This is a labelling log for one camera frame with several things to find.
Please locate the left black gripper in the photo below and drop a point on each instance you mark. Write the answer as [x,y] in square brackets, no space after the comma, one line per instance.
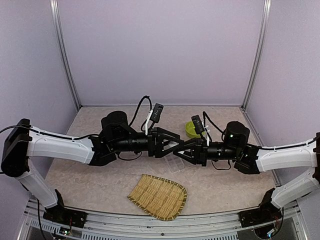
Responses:
[157,150]

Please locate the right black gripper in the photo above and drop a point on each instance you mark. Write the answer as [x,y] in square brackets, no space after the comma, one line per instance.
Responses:
[199,153]

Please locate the clear plastic pill organizer box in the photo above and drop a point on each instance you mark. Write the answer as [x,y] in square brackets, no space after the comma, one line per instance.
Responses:
[176,164]

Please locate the small white pill bottle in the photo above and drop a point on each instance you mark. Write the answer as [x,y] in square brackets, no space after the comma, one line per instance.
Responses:
[172,144]

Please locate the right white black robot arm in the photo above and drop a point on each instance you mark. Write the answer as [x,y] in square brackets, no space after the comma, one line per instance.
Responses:
[252,160]

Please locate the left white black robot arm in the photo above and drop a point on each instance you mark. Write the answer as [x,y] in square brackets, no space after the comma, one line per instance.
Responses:
[26,141]

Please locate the green plastic bowl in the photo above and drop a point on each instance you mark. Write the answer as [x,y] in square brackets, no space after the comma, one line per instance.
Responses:
[190,130]

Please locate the woven bamboo tray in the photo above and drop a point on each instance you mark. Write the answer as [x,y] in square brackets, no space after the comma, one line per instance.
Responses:
[158,197]

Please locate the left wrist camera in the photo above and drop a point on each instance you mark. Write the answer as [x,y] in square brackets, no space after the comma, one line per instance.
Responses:
[153,116]

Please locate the right aluminium frame post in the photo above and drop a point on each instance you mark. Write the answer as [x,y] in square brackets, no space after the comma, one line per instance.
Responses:
[258,54]

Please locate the aluminium frame post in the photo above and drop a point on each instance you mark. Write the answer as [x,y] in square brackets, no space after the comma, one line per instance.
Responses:
[258,54]
[63,53]

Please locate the left aluminium frame post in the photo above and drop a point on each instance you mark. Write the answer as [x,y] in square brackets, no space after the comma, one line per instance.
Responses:
[63,53]

